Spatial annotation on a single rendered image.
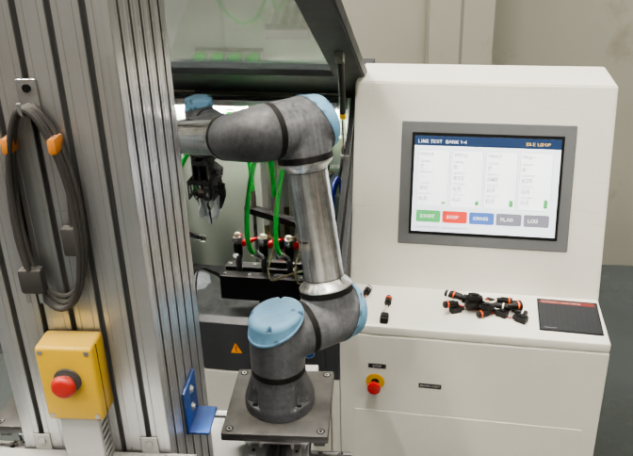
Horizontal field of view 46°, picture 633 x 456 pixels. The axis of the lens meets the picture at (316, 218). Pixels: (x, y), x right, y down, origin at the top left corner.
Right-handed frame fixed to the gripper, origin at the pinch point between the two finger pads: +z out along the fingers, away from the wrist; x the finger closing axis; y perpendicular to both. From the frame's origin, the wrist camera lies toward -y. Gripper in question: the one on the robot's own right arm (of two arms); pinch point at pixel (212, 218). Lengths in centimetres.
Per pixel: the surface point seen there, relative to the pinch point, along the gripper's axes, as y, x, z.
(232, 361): 11.5, 6.1, 39.3
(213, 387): 11, 0, 49
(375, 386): 16, 48, 40
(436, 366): 12, 64, 35
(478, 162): -19, 72, -13
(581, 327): 5, 100, 23
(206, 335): 11.5, -0.8, 31.3
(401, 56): -207, 36, 1
